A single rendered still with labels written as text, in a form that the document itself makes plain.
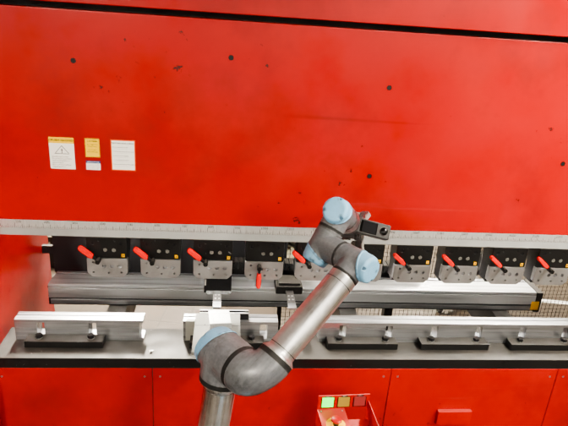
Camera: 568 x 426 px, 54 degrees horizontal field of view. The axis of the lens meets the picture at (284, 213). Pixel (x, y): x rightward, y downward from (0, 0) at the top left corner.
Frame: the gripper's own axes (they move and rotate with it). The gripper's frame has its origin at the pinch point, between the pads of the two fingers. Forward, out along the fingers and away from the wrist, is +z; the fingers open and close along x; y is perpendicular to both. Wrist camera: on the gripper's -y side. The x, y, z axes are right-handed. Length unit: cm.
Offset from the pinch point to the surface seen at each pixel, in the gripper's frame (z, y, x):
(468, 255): 58, -29, -8
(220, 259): 17, 60, 12
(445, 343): 74, -23, 28
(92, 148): -25, 96, -16
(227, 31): -28, 50, -58
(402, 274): 51, -5, 4
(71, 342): 9, 113, 54
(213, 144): -9, 58, -26
